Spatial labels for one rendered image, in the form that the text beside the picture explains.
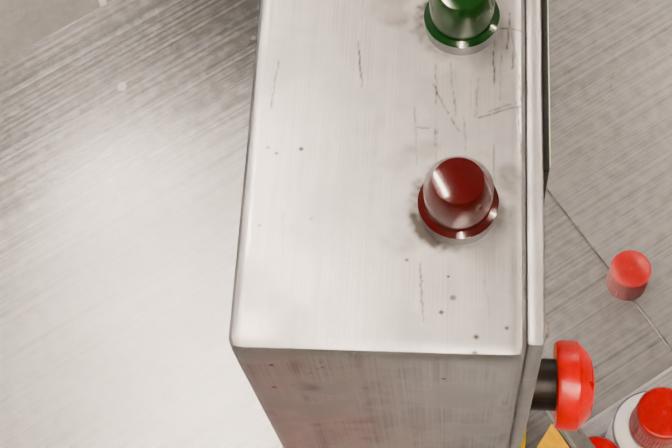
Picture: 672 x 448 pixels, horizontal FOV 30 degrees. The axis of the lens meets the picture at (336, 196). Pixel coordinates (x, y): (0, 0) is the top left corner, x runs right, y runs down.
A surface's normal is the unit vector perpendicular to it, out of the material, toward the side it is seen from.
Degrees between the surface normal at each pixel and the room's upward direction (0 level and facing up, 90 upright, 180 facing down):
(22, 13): 0
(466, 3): 14
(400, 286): 0
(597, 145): 0
